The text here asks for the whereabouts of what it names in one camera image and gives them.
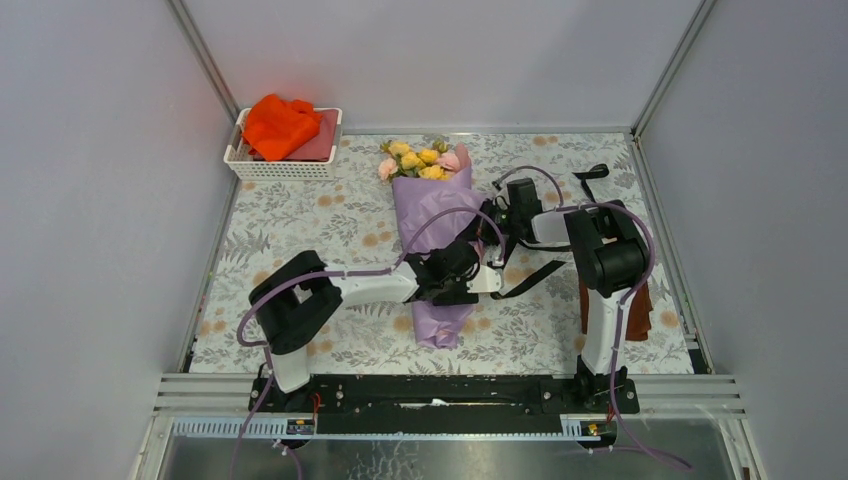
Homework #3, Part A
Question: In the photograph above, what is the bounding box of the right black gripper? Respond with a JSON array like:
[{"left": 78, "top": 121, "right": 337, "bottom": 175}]
[{"left": 460, "top": 198, "right": 520, "bottom": 248}]

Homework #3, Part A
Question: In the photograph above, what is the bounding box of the yellow fake flower bunch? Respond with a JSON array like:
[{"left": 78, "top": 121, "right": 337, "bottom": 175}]
[{"left": 377, "top": 139, "right": 470, "bottom": 183}]

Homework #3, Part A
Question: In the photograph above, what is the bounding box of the black strap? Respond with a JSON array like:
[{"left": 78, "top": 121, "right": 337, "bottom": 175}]
[{"left": 463, "top": 163, "right": 611, "bottom": 301}]

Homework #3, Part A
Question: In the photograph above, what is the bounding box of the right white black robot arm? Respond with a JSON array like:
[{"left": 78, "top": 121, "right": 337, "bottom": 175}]
[{"left": 468, "top": 178, "right": 655, "bottom": 412}]

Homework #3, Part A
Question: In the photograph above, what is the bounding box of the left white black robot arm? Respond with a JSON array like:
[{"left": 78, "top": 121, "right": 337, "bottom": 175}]
[{"left": 247, "top": 240, "right": 499, "bottom": 411}]

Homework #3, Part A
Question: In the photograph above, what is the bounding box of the floral patterned table mat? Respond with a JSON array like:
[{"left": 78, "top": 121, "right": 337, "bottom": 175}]
[{"left": 188, "top": 132, "right": 694, "bottom": 378}]

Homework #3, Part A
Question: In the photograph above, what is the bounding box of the brown leather pad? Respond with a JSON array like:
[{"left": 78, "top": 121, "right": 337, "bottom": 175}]
[{"left": 578, "top": 279, "right": 653, "bottom": 342}]

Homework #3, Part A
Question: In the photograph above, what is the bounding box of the dark red folded paper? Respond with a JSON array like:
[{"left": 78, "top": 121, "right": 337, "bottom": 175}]
[{"left": 287, "top": 108, "right": 341, "bottom": 162}]

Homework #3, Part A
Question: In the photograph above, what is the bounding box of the orange cloth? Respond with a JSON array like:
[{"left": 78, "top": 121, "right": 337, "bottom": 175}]
[{"left": 242, "top": 94, "right": 323, "bottom": 162}]

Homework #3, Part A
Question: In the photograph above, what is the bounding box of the white plastic basket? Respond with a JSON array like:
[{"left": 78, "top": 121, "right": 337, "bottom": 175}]
[{"left": 223, "top": 107, "right": 343, "bottom": 181}]

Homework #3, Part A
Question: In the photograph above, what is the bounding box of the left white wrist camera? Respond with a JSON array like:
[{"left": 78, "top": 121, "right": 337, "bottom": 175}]
[{"left": 466, "top": 265, "right": 503, "bottom": 294}]

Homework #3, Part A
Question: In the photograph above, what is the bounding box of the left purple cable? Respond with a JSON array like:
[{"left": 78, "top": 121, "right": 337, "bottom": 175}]
[{"left": 228, "top": 206, "right": 508, "bottom": 480}]

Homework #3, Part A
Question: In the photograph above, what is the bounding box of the purple cable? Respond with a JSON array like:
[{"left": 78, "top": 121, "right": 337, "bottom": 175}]
[
  {"left": 228, "top": 206, "right": 508, "bottom": 480},
  {"left": 493, "top": 165, "right": 694, "bottom": 480}
]

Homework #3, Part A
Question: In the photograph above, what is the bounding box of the black mounting base rail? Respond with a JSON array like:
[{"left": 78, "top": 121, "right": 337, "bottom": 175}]
[{"left": 248, "top": 374, "right": 640, "bottom": 435}]

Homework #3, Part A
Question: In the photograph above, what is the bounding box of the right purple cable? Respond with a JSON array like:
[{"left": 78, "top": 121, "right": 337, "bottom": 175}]
[{"left": 493, "top": 165, "right": 694, "bottom": 480}]

